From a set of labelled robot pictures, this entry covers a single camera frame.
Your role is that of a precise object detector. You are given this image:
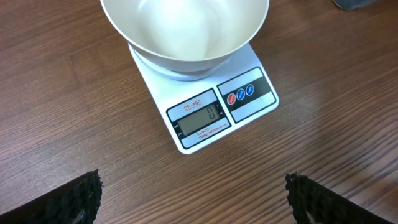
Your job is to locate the white bowl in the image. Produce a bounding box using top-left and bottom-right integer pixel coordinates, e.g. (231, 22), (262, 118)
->
(101, 0), (270, 72)

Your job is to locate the clear plastic container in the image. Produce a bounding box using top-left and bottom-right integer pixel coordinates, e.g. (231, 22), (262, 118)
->
(333, 0), (377, 11)

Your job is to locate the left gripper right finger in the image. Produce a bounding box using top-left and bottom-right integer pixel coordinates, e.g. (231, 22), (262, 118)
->
(285, 173), (391, 224)

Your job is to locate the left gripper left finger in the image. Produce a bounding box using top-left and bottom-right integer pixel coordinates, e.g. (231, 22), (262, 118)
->
(1, 169), (103, 224)

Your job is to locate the white digital kitchen scale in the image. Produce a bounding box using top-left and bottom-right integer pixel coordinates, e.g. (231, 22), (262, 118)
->
(130, 44), (279, 154)

